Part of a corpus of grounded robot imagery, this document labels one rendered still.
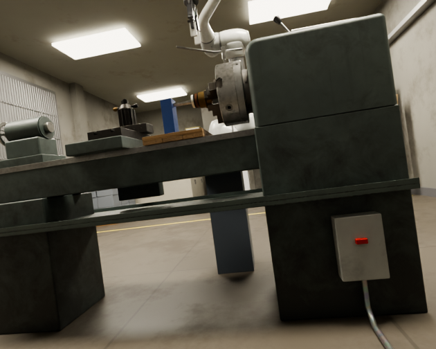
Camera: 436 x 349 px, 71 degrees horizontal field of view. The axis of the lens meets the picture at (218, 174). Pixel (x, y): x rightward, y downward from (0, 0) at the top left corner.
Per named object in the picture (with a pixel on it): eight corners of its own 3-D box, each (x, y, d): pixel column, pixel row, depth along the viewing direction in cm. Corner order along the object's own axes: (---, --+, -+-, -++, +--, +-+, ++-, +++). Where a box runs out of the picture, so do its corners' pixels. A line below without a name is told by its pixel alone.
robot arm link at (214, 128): (212, 151, 231) (208, 123, 231) (236, 148, 228) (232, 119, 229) (208, 150, 215) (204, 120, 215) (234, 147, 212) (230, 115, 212)
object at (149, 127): (153, 133, 179) (152, 124, 179) (147, 131, 169) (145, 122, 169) (121, 138, 182) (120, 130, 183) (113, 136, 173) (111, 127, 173)
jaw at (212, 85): (225, 88, 156) (221, 77, 145) (226, 97, 155) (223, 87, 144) (204, 92, 158) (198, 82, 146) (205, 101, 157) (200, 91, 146)
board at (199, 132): (216, 142, 178) (214, 136, 178) (203, 136, 143) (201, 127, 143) (167, 150, 183) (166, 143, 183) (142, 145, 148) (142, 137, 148)
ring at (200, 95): (212, 91, 165) (195, 94, 166) (208, 86, 156) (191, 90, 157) (214, 109, 165) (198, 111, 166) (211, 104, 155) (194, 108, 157)
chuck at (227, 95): (244, 124, 175) (237, 68, 172) (240, 122, 144) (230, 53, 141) (229, 127, 176) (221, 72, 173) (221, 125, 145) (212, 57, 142)
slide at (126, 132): (154, 143, 190) (153, 136, 190) (122, 136, 147) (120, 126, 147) (127, 147, 193) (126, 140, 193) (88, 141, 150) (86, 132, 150)
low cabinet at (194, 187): (210, 199, 960) (206, 172, 960) (194, 207, 732) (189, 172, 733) (153, 206, 984) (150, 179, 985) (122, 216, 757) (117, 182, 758)
